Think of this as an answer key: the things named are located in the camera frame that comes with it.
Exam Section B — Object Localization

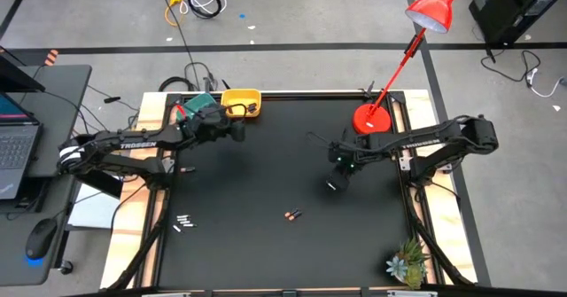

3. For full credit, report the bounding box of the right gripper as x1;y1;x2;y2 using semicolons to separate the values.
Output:
326;139;369;191

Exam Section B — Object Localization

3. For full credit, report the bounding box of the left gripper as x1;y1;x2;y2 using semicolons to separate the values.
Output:
190;106;247;144

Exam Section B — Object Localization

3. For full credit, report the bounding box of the yellow plastic bin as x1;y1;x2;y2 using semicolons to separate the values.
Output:
220;88;263;119

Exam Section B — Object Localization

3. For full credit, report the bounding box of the teal plastic bin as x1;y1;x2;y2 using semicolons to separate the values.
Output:
175;91;219;121

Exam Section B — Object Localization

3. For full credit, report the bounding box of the red desk lamp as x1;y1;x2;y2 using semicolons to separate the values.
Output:
352;0;467;137

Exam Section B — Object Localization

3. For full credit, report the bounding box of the small succulent plant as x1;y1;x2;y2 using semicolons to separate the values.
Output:
384;237;431;291

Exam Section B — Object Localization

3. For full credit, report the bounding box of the black computer desk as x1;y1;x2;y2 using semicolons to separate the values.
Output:
0;64;93;287

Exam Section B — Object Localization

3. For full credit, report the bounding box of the dark laptop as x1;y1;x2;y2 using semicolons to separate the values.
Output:
0;90;44;200

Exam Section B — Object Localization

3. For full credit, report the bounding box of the black computer mouse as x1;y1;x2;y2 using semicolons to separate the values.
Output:
25;217;58;262

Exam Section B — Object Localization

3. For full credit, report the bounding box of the black desk monitor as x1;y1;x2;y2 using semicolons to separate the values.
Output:
0;46;45;93

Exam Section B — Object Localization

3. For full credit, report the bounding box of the black computer tower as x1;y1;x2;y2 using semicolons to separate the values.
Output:
468;0;567;46

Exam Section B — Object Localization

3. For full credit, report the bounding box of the black aluminium table frame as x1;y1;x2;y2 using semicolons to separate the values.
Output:
105;90;478;297

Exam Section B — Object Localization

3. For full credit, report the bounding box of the black cable loop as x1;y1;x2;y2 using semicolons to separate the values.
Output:
158;75;199;93

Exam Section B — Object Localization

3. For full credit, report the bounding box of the coiled black cable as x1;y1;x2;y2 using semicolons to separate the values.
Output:
187;0;222;20

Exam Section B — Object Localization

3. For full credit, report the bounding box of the black floor cable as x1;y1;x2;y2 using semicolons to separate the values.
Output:
480;49;542;83

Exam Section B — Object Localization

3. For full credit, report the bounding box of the white cable with plug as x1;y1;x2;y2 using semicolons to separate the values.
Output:
525;67;567;98

